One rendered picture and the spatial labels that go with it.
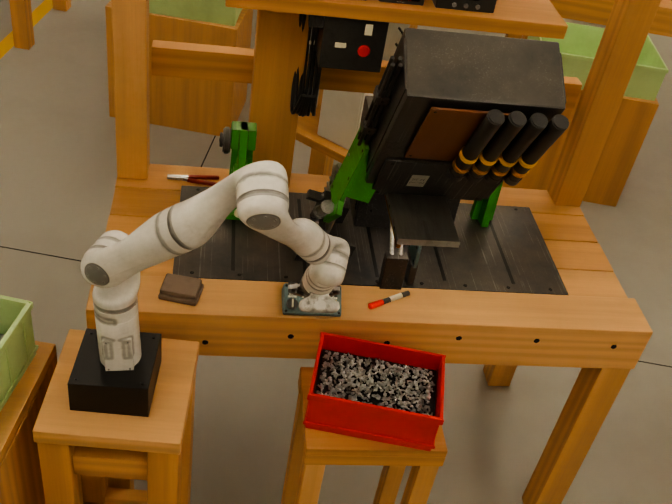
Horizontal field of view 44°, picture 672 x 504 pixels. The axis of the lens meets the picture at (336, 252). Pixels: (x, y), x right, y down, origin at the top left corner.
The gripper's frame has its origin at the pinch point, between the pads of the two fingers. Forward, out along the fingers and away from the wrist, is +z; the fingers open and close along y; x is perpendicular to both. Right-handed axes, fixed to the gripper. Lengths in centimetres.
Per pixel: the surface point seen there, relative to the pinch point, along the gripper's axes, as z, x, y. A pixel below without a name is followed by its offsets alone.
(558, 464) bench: 59, 38, -88
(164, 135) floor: 217, -134, 49
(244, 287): 16.9, -5.1, 15.0
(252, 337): 16.8, 8.0, 12.6
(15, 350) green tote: 4, 15, 68
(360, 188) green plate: 4.4, -30.0, -13.6
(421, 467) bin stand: 5.4, 40.5, -28.4
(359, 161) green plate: -3.7, -34.2, -11.7
